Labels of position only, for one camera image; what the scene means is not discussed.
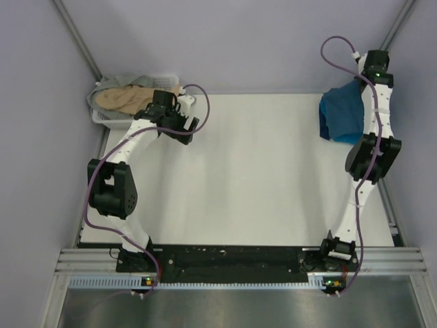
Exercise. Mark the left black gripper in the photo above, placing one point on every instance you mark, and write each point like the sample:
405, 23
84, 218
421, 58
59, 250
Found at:
182, 120

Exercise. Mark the dark blue t shirt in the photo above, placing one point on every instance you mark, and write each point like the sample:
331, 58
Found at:
348, 95

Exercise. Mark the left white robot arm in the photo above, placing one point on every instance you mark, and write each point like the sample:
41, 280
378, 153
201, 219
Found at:
112, 191

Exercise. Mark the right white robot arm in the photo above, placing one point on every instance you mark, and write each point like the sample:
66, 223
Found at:
370, 158

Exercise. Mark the beige t shirt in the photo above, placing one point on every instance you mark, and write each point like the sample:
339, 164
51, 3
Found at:
129, 99

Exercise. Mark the white plastic basket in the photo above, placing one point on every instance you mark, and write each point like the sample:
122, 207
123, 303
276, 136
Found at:
163, 81

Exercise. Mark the grey t shirt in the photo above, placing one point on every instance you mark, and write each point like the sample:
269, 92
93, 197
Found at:
120, 80

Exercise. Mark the folded bright blue t shirt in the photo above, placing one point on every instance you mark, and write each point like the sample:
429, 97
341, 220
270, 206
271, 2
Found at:
340, 123

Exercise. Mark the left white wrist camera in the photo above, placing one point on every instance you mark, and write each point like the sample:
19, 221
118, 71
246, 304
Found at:
187, 103

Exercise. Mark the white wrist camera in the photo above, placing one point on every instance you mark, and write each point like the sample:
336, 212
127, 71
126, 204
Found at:
360, 60
187, 103

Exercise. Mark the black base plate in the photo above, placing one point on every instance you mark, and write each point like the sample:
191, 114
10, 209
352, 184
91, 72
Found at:
220, 264

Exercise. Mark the left aluminium frame post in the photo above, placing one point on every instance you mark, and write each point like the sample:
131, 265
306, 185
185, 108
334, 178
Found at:
77, 38

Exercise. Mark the aluminium frame post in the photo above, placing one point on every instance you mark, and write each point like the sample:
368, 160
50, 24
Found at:
398, 24
77, 38

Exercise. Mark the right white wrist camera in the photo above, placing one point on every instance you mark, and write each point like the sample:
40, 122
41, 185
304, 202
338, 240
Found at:
360, 60

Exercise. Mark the light blue cable duct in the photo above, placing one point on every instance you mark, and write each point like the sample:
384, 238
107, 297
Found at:
135, 282

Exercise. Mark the right aluminium frame post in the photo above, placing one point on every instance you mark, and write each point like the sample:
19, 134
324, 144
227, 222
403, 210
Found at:
398, 24

